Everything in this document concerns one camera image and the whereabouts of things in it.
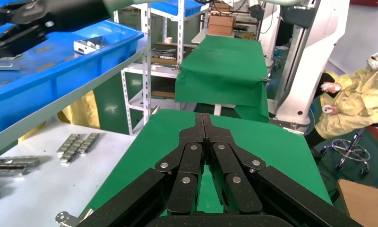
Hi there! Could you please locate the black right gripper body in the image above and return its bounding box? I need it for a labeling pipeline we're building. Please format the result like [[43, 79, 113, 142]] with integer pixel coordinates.
[[45, 0, 112, 32]]

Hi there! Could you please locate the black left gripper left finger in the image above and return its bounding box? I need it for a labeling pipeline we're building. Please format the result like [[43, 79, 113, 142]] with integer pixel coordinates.
[[155, 113, 206, 216]]

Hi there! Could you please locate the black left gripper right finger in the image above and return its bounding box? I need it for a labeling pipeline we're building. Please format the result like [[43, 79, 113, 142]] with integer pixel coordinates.
[[204, 113, 267, 215]]

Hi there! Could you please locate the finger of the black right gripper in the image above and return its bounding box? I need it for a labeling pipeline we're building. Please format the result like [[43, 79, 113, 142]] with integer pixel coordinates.
[[0, 0, 49, 29], [0, 25, 49, 61]]

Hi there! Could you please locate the person right forearm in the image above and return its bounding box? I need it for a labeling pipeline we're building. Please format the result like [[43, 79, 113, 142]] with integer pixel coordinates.
[[334, 74, 363, 95]]

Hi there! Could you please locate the person left forearm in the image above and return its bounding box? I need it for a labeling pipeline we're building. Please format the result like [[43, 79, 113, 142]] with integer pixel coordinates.
[[334, 101, 377, 122]]

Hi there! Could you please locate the pile of metal parts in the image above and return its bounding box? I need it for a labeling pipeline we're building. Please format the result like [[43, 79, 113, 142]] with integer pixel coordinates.
[[150, 47, 179, 66]]

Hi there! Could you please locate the person right hand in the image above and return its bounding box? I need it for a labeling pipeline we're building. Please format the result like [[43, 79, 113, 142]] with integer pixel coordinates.
[[321, 82, 342, 94]]

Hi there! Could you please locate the large blue plastic bin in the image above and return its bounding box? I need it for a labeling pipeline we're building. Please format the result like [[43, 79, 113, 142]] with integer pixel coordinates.
[[0, 0, 145, 140]]

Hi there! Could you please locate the green table cloth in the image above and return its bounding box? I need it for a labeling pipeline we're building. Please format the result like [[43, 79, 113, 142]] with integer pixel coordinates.
[[81, 108, 333, 217]]

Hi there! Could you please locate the yellow plastic bag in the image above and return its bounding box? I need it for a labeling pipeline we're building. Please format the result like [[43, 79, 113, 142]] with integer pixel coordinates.
[[18, 90, 101, 145]]

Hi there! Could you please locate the wooden board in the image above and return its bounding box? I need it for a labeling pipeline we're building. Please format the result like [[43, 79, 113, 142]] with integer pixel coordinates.
[[151, 91, 176, 98]]

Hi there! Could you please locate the grey metal shelving rack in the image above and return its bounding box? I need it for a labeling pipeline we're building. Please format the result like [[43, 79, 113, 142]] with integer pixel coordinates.
[[0, 11, 153, 159], [120, 0, 186, 136]]

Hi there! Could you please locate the small notched metal strip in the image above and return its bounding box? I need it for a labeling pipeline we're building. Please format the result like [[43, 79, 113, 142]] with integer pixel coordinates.
[[0, 156, 41, 168], [77, 132, 100, 155], [60, 139, 86, 164], [0, 165, 28, 178], [56, 133, 81, 157]]

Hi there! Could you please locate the small blue plastic bin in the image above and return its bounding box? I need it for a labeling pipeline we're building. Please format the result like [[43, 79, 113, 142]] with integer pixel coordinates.
[[151, 0, 206, 17]]

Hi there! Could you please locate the chrome swivel stool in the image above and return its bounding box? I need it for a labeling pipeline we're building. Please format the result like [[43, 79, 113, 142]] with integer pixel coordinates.
[[319, 127, 372, 176]]

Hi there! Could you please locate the wooden table top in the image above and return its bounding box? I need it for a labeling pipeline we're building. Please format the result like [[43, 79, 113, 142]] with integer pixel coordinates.
[[337, 178, 378, 227]]

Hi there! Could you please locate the green cloth covered table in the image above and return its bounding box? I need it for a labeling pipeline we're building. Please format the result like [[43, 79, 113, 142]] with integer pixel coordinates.
[[175, 35, 270, 123]]

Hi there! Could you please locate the white paper sheet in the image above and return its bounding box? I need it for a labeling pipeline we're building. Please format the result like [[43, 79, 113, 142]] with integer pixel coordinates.
[[0, 120, 137, 227]]

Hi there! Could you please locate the brown cardboard box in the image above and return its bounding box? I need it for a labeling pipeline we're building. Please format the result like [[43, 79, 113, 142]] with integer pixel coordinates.
[[207, 15, 236, 36]]

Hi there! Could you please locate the white robot column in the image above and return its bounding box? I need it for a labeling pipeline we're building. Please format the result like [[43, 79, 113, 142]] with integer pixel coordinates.
[[258, 0, 351, 134]]

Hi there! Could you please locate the person in yellow coat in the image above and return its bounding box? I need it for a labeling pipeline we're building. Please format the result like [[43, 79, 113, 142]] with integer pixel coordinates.
[[305, 47, 378, 148]]

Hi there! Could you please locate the white headset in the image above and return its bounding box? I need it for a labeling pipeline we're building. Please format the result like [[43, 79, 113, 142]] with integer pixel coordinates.
[[366, 47, 378, 71]]

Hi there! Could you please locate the upright-walled sheet metal bracket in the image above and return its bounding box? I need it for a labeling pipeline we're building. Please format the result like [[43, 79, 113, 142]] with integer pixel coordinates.
[[73, 35, 104, 55]]

